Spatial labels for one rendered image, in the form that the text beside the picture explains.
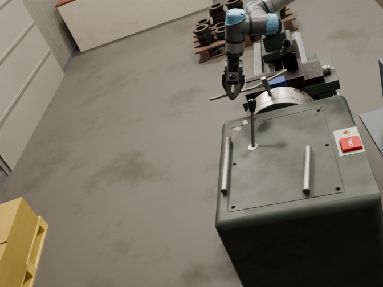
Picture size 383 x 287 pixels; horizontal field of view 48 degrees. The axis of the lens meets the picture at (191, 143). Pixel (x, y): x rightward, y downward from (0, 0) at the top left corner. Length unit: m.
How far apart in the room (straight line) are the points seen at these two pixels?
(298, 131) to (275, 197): 0.32
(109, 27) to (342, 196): 6.52
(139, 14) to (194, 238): 4.92
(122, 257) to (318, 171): 2.15
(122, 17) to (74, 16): 0.79
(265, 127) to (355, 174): 0.42
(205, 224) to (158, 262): 0.42
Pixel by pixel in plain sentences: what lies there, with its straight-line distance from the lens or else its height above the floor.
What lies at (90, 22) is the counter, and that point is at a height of 0.41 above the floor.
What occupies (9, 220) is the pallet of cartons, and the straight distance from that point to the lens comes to 3.63.
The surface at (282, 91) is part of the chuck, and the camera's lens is 1.84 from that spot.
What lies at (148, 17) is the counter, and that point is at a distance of 7.34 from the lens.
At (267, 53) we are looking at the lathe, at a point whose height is 0.92.
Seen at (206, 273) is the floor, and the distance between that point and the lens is 2.87.
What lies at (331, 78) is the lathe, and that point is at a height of 0.92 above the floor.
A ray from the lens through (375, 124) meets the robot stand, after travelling 2.36.
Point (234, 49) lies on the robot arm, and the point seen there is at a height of 1.51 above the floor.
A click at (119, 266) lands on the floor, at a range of 3.22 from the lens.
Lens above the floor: 2.17
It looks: 33 degrees down
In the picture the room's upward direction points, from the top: 24 degrees counter-clockwise
